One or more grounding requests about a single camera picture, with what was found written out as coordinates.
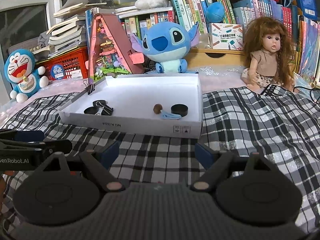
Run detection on brown walnut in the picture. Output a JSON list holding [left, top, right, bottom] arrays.
[[153, 103, 163, 114]]

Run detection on black binder clip in box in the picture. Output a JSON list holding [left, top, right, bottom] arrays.
[[93, 100, 114, 116]]

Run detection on white cardboard box tray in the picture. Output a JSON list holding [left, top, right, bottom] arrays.
[[58, 74, 203, 139]]

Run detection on black white plaid cloth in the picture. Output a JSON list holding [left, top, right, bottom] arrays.
[[3, 86, 319, 232]]

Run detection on black binder clip on rim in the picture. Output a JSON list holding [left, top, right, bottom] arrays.
[[83, 78, 95, 95]]

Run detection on Doraemon plush toy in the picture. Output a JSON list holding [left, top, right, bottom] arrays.
[[4, 49, 49, 103]]

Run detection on red plastic crate left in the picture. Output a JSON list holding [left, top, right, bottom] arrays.
[[35, 47, 88, 81]]

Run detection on wooden drawer box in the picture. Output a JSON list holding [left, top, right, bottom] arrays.
[[184, 48, 245, 69]]

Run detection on pink triangular diorama house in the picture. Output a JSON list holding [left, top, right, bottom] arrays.
[[88, 14, 144, 84]]

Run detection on stack of books left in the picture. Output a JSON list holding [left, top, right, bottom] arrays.
[[32, 0, 108, 55]]

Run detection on white pencil pattern box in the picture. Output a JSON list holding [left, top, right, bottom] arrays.
[[209, 23, 243, 51]]

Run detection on blue Stitch plush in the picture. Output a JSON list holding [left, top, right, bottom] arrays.
[[130, 22, 200, 74]]

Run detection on brown haired baby doll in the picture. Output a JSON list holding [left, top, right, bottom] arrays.
[[241, 17, 294, 91]]

